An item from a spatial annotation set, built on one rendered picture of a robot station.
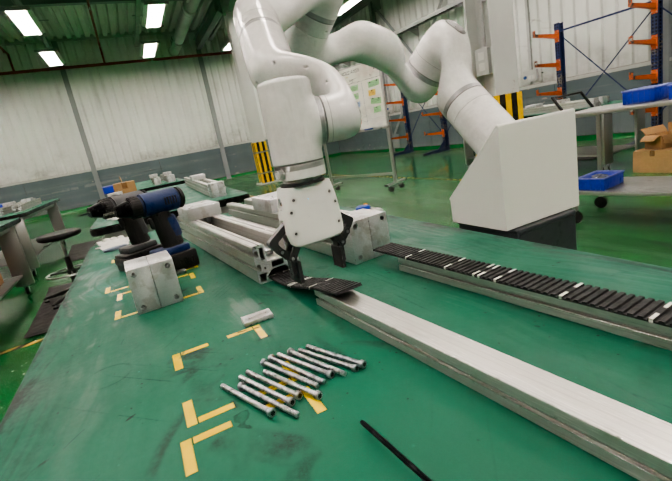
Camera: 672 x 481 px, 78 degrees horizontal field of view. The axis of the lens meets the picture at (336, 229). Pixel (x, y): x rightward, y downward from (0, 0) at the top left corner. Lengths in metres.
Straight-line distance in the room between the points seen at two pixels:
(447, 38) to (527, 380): 0.95
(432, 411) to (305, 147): 0.41
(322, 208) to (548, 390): 0.42
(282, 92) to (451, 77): 0.63
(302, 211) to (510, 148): 0.52
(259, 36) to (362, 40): 0.36
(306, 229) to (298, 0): 0.53
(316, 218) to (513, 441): 0.42
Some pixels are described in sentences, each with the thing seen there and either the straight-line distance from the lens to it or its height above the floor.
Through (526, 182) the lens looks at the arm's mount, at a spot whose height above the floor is 0.88.
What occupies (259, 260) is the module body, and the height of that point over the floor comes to 0.83.
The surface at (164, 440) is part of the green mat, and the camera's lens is 0.54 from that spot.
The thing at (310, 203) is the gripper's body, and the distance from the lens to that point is 0.68.
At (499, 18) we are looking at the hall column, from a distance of 4.17.
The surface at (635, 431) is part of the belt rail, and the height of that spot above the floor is 0.81.
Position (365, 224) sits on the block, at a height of 0.86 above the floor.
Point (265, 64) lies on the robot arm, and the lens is 0.78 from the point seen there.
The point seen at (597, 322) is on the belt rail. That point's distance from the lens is 0.61.
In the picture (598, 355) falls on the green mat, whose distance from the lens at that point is 0.56.
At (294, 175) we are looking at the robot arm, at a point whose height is 1.01.
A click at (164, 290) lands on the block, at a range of 0.94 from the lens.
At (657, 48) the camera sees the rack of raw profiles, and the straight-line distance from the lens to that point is 8.42.
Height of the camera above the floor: 1.07
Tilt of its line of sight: 13 degrees down
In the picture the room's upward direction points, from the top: 10 degrees counter-clockwise
